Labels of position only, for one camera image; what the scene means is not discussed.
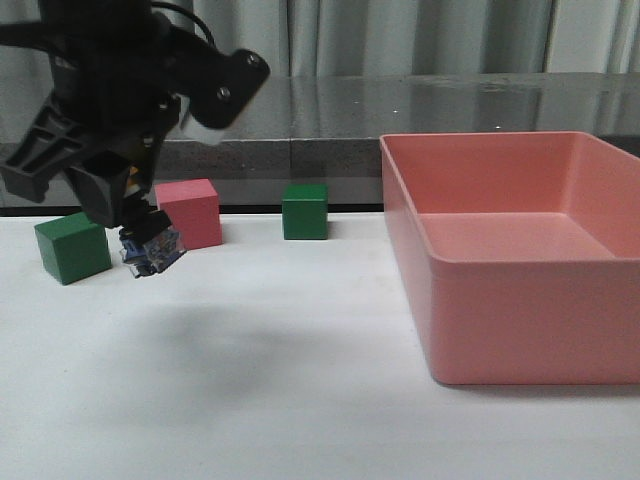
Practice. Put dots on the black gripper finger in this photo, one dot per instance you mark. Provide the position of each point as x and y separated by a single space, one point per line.
52 143
99 184

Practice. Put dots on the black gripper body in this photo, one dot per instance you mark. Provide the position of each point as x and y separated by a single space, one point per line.
127 72

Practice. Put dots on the yellow push button switch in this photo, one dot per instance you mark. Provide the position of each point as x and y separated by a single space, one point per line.
150 242

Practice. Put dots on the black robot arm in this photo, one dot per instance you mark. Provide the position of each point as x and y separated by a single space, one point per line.
37 35

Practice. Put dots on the green cube block left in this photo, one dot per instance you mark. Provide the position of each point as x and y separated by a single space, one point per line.
73 248

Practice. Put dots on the green cube block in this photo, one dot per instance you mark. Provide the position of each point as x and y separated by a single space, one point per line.
305 212
73 248

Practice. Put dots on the pink cube block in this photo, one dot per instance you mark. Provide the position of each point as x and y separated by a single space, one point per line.
193 207

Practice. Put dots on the grey curtain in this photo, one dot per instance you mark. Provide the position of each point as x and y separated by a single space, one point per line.
397 38

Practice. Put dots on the pink plastic bin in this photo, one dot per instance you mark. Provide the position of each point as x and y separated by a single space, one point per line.
519 254

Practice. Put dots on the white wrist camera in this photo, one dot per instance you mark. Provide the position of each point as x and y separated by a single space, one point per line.
202 127

